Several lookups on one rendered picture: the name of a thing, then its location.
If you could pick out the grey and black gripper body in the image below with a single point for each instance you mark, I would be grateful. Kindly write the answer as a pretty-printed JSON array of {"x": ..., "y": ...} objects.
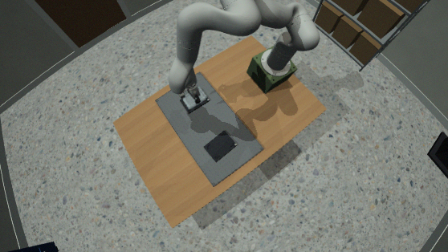
[{"x": 196, "y": 91}]

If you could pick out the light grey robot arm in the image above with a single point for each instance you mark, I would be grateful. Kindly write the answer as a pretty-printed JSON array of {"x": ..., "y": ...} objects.
[{"x": 243, "y": 18}]

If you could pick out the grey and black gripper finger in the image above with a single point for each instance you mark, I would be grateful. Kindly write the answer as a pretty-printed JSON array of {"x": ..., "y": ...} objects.
[{"x": 197, "y": 101}]

